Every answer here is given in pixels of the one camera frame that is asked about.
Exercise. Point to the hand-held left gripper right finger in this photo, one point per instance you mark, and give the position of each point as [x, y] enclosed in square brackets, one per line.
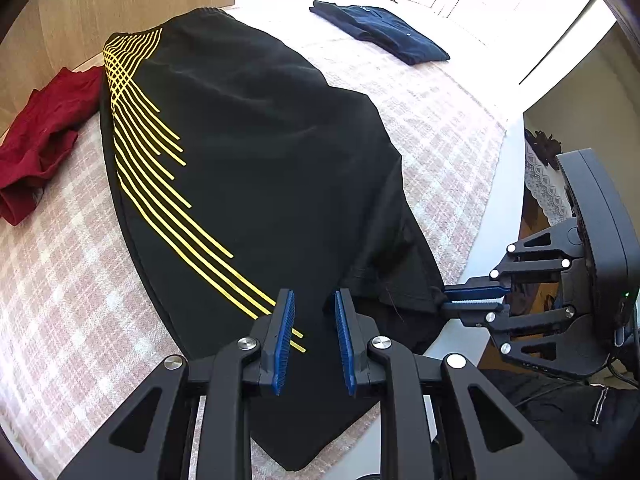
[344, 335]

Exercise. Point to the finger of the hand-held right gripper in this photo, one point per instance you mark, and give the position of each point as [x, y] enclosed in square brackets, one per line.
[475, 291]
[472, 306]

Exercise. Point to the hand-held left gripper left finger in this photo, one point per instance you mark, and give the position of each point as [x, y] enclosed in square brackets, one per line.
[282, 332]

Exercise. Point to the black shorts with yellow stripes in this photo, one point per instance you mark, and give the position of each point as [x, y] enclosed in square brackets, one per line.
[260, 160]

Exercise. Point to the white lace cloth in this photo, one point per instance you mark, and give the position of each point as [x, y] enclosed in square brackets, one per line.
[545, 185]

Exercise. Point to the dark ornament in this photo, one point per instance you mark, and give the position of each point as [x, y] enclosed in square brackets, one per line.
[546, 146]

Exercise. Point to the person's black trousers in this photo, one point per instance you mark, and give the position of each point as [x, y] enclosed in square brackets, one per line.
[565, 420]

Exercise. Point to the pink plaid blanket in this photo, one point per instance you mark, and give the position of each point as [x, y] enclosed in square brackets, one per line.
[60, 300]

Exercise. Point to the folded navy garment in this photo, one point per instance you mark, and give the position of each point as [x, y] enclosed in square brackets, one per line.
[385, 27]

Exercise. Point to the red garment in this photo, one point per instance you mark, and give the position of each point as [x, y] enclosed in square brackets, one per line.
[42, 135]

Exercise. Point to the wooden cabinet panel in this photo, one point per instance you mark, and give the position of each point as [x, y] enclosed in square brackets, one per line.
[100, 5]

